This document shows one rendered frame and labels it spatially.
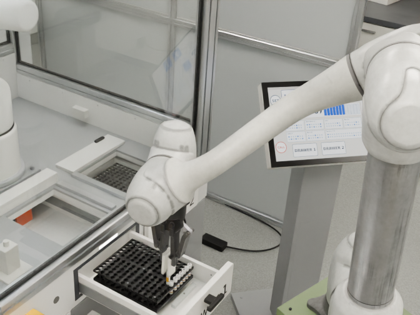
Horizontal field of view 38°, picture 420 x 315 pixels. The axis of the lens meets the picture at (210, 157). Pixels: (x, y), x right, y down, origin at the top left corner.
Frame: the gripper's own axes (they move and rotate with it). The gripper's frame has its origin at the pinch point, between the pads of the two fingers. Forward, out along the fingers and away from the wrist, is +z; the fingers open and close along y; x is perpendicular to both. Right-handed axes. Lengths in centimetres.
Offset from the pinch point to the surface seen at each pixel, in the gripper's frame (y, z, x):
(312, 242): -9, 47, -92
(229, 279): -10.9, 11.1, -15.1
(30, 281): 23.4, 0.3, 26.3
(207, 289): -10.6, 6.1, -3.2
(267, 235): 34, 99, -148
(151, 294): 2.1, 9.1, 4.3
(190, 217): 23, 23, -47
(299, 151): -3, -1, -75
